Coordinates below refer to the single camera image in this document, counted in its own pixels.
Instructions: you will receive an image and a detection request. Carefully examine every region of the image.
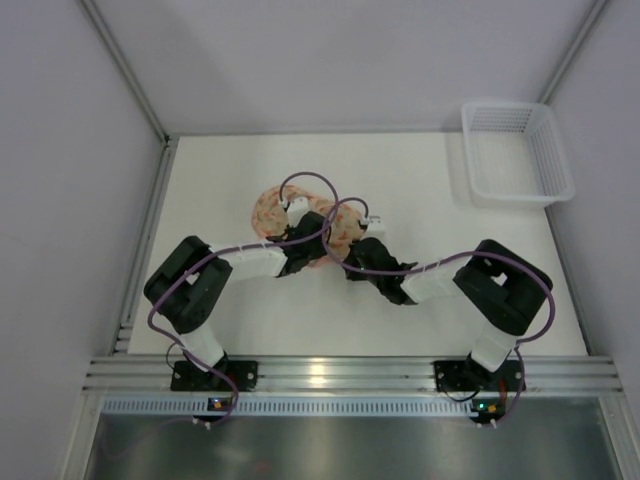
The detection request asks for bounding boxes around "peach floral mesh laundry bag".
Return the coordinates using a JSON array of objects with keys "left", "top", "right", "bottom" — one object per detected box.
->
[{"left": 251, "top": 185, "right": 365, "bottom": 260}]

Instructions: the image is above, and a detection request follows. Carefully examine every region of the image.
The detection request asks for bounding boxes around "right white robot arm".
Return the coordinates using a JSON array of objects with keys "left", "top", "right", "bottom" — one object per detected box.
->
[{"left": 342, "top": 238, "right": 553, "bottom": 375}]

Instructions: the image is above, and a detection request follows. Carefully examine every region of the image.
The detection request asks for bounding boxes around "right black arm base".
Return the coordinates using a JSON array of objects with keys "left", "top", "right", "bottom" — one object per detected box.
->
[{"left": 433, "top": 357, "right": 524, "bottom": 393}]

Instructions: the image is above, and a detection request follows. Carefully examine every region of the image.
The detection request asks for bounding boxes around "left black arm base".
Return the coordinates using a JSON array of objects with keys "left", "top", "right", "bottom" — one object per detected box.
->
[{"left": 170, "top": 357, "right": 260, "bottom": 392}]

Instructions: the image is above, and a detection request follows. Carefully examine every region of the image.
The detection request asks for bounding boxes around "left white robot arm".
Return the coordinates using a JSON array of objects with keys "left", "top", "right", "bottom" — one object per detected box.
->
[{"left": 143, "top": 211, "right": 325, "bottom": 372}]

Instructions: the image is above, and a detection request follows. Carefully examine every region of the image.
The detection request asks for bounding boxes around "white plastic basket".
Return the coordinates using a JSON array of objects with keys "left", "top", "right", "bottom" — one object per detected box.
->
[{"left": 461, "top": 100, "right": 576, "bottom": 209}]

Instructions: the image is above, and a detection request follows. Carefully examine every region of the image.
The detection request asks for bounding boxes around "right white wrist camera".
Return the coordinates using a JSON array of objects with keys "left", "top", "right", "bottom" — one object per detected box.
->
[{"left": 359, "top": 216, "right": 387, "bottom": 240}]

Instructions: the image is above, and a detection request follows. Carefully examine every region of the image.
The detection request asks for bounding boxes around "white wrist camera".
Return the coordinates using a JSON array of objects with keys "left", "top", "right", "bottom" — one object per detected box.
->
[
  {"left": 281, "top": 196, "right": 310, "bottom": 225},
  {"left": 359, "top": 216, "right": 387, "bottom": 240}
]

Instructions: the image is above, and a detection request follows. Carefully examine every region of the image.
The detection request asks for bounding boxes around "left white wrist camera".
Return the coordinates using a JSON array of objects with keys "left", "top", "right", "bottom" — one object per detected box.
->
[{"left": 281, "top": 196, "right": 310, "bottom": 225}]

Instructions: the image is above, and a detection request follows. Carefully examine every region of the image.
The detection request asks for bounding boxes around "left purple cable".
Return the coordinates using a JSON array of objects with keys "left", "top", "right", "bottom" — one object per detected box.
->
[{"left": 148, "top": 171, "right": 340, "bottom": 419}]

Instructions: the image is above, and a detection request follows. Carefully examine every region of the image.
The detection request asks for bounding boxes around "purple cable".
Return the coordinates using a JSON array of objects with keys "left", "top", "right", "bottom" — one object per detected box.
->
[
  {"left": 148, "top": 171, "right": 340, "bottom": 419},
  {"left": 322, "top": 196, "right": 556, "bottom": 421}
]

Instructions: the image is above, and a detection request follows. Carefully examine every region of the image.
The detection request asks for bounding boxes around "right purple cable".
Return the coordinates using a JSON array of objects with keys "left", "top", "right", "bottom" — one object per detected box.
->
[{"left": 322, "top": 196, "right": 556, "bottom": 421}]

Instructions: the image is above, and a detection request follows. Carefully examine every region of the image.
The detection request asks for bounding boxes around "left aluminium frame post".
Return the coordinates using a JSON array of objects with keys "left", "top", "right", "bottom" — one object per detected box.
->
[{"left": 77, "top": 0, "right": 170, "bottom": 145}]

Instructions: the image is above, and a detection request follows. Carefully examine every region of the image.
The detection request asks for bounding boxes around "aluminium frame post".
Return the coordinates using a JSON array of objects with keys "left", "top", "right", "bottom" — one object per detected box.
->
[
  {"left": 77, "top": 0, "right": 170, "bottom": 145},
  {"left": 536, "top": 0, "right": 613, "bottom": 105}
]

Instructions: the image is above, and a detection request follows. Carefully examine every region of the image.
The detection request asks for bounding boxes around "aluminium mounting rail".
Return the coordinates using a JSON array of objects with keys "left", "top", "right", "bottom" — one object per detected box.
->
[{"left": 82, "top": 355, "right": 623, "bottom": 397}]

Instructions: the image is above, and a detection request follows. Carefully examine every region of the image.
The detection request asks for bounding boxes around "white slotted cable duct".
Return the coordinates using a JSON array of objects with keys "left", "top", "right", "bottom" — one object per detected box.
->
[{"left": 102, "top": 396, "right": 498, "bottom": 418}]

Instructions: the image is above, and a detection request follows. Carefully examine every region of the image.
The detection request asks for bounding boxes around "right aluminium frame post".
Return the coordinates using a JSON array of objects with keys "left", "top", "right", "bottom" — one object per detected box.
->
[{"left": 536, "top": 0, "right": 613, "bottom": 105}]

